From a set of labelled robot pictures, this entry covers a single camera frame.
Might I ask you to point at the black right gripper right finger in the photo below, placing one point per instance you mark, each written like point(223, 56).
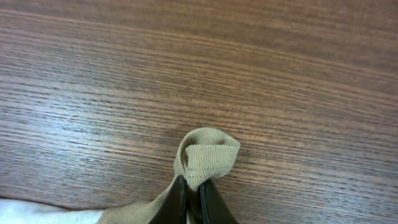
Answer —
point(213, 208)

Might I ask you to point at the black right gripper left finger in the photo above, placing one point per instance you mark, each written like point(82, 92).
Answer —
point(174, 208)

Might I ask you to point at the white camouflage baby garment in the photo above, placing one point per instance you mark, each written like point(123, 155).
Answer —
point(204, 153)

